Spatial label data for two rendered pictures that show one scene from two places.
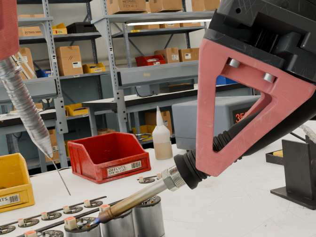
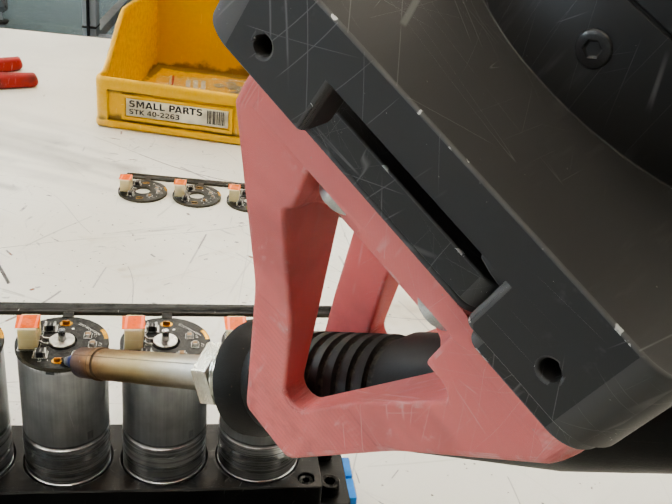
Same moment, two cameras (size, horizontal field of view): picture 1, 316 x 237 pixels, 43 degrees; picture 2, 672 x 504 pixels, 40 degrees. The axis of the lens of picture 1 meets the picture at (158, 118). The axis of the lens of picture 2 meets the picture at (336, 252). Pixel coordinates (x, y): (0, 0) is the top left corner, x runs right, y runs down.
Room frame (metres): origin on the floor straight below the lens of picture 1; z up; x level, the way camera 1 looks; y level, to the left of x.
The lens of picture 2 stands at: (0.12, -0.10, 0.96)
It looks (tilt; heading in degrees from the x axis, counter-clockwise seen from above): 29 degrees down; 28
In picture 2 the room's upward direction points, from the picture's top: 6 degrees clockwise
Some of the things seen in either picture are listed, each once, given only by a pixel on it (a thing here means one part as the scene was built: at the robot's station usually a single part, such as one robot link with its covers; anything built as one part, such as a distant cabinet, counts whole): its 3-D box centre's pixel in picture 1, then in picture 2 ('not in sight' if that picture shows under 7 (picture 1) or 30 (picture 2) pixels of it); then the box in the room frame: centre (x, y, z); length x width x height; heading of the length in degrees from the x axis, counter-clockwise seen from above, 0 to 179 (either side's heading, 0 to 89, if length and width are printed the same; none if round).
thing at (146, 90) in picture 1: (147, 90); not in sight; (3.14, 0.05, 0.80); 0.15 x 0.12 x 0.10; 49
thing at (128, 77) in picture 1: (192, 70); not in sight; (3.18, -0.32, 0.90); 1.30 x 0.06 x 0.12; 120
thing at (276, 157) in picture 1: (296, 156); not in sight; (0.60, -0.20, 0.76); 0.07 x 0.05 x 0.02; 27
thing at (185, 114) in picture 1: (221, 124); not in sight; (0.76, -0.12, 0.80); 0.15 x 0.12 x 0.10; 35
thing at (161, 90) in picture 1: (176, 88); not in sight; (3.30, -0.18, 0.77); 0.24 x 0.16 x 0.04; 119
